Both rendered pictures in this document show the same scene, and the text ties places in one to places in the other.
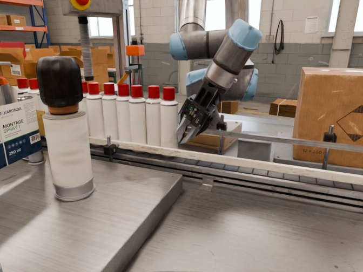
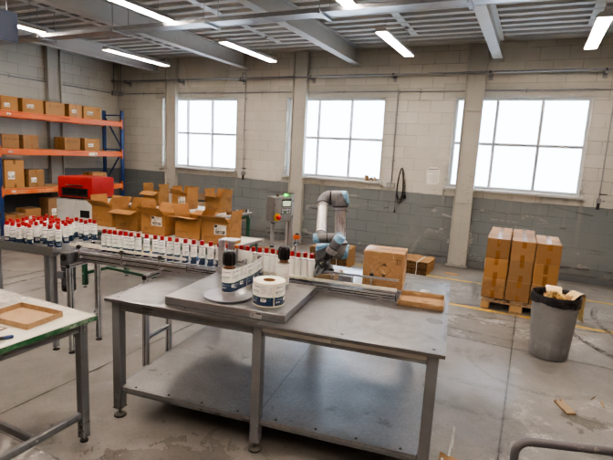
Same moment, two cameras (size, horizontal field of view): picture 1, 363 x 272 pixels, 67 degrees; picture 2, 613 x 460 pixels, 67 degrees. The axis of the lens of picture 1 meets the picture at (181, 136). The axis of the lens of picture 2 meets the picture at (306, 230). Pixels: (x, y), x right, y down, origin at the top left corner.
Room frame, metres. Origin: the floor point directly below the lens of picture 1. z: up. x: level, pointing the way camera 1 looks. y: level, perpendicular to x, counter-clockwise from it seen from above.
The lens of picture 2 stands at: (-2.55, 0.32, 1.81)
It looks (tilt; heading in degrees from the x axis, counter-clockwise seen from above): 9 degrees down; 356
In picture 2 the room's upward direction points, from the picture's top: 3 degrees clockwise
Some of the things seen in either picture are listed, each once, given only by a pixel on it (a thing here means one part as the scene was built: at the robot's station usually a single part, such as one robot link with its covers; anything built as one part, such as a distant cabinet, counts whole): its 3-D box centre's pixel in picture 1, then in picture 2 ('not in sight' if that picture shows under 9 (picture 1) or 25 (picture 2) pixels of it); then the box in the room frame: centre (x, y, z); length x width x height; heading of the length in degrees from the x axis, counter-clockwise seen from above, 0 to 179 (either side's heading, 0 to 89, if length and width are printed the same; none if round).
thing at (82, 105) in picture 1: (85, 112); (272, 262); (0.89, 0.32, 0.98); 0.05 x 0.05 x 0.20
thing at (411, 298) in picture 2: not in sight; (421, 299); (0.49, -0.72, 0.85); 0.30 x 0.26 x 0.04; 69
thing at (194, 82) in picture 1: (202, 86); (323, 251); (1.06, -0.08, 1.05); 0.13 x 0.12 x 0.14; 80
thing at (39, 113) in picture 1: (35, 122); not in sight; (0.92, 0.51, 0.94); 0.10 x 0.01 x 0.09; 69
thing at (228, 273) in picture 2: not in sight; (229, 272); (0.35, 0.59, 1.04); 0.09 x 0.09 x 0.29
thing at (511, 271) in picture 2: not in sight; (519, 268); (3.25, -2.93, 0.45); 1.20 x 0.84 x 0.89; 152
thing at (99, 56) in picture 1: (84, 70); (223, 225); (2.57, 0.89, 0.97); 0.51 x 0.39 x 0.37; 156
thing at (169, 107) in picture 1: (169, 122); (311, 266); (0.77, 0.04, 0.98); 0.05 x 0.05 x 0.20
